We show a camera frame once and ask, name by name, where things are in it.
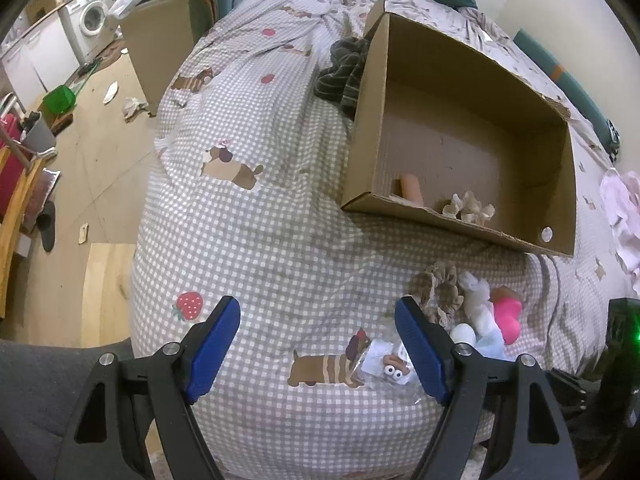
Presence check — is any cardboard box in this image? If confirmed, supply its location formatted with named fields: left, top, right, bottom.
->
left=341, top=0, right=576, bottom=259

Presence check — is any white fluffy scrunchie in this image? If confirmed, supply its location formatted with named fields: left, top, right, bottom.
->
left=459, top=271, right=492, bottom=333

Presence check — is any teal bolster cushion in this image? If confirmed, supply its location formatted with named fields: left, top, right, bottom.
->
left=514, top=29, right=621, bottom=161

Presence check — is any beige ruffled scrunchie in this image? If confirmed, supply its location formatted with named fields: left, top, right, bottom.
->
left=409, top=262, right=466, bottom=325

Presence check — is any checked dog-print blanket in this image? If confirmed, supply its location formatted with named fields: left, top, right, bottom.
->
left=129, top=0, right=640, bottom=480

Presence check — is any white cabinet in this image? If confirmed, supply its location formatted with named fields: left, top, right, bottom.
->
left=0, top=19, right=82, bottom=107

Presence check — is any black slipper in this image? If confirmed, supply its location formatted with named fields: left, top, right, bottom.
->
left=38, top=201, right=57, bottom=253

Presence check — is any grey waste bin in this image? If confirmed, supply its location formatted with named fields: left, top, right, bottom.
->
left=21, top=112, right=57, bottom=156

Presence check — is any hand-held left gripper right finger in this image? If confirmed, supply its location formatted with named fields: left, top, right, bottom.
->
left=394, top=296, right=581, bottom=480

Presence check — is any white egg-shaped sponge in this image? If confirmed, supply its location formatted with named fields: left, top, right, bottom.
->
left=449, top=323, right=477, bottom=347

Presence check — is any wooden chair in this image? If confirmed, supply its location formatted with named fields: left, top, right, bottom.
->
left=0, top=92, right=62, bottom=318

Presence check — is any white washing machine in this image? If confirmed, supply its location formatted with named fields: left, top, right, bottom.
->
left=64, top=0, right=112, bottom=56

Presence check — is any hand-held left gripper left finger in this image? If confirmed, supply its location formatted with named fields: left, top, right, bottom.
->
left=60, top=296, right=241, bottom=480

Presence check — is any clear bag with googly-eyed toy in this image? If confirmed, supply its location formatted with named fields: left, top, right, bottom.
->
left=361, top=337, right=426, bottom=406

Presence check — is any beige bed footboard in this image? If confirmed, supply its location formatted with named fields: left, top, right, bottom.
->
left=121, top=0, right=196, bottom=117

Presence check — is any red bag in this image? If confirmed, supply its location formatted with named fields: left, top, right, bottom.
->
left=0, top=112, right=27, bottom=218

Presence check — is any crumpled paper scrap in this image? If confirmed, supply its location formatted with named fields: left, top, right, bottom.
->
left=123, top=96, right=151, bottom=122

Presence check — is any dark striped cloth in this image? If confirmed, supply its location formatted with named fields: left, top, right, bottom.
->
left=314, top=36, right=372, bottom=120

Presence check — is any pale pink garment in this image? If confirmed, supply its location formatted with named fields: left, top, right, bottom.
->
left=599, top=169, right=640, bottom=277

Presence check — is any pink makeup sponge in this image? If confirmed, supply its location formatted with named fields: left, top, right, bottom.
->
left=490, top=286, right=526, bottom=346

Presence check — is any cream ruffled scrunchie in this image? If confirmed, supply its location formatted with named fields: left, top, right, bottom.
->
left=442, top=191, right=496, bottom=226

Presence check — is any person's grey trouser leg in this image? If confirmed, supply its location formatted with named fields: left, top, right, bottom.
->
left=0, top=337, right=166, bottom=480

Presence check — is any peach foam cylinder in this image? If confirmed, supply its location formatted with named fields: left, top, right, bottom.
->
left=398, top=174, right=425, bottom=208

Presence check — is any green plastic dustpan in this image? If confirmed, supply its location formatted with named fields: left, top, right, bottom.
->
left=41, top=85, right=77, bottom=117

